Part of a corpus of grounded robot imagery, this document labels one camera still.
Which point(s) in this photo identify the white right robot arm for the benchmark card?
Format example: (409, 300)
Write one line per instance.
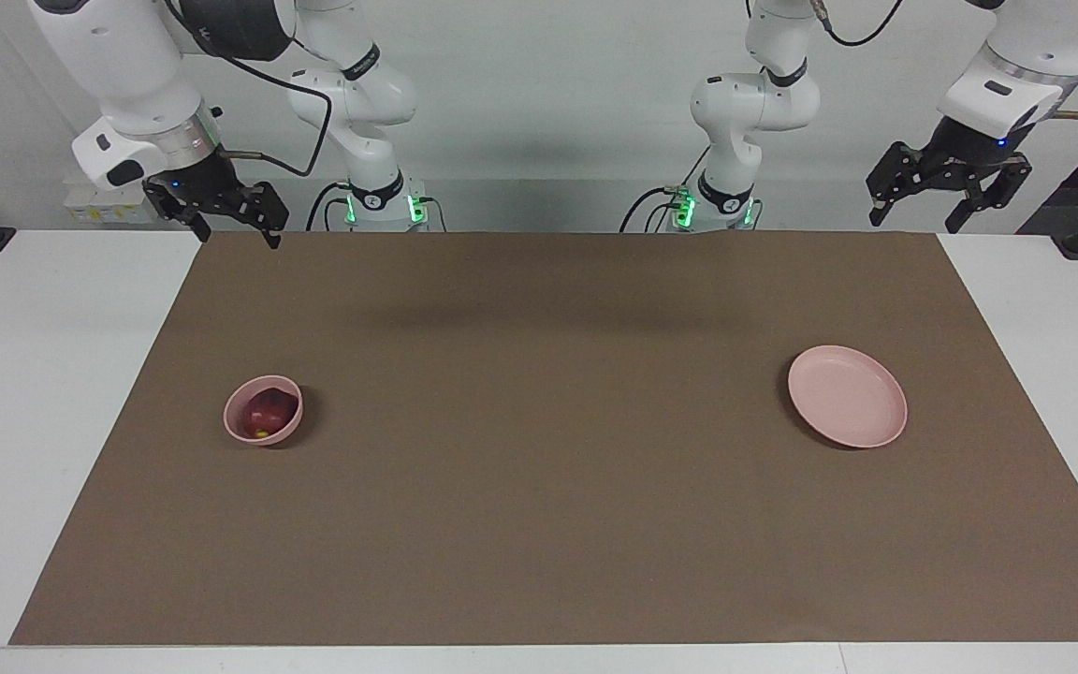
(127, 65)

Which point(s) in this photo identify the dark red apple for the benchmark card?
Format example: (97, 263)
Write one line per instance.
(269, 412)

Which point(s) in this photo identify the pink plate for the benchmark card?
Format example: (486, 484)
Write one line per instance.
(848, 398)

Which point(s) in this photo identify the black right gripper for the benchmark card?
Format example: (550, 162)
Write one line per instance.
(207, 183)

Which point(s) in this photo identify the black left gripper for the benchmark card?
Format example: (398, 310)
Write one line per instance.
(965, 154)

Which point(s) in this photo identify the pink bowl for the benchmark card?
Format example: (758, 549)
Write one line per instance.
(238, 426)

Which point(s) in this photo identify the brown table mat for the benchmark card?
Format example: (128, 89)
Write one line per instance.
(558, 505)

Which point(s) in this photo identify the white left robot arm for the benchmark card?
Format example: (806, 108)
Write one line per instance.
(745, 103)

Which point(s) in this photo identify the white power strip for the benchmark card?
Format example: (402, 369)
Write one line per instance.
(90, 211)

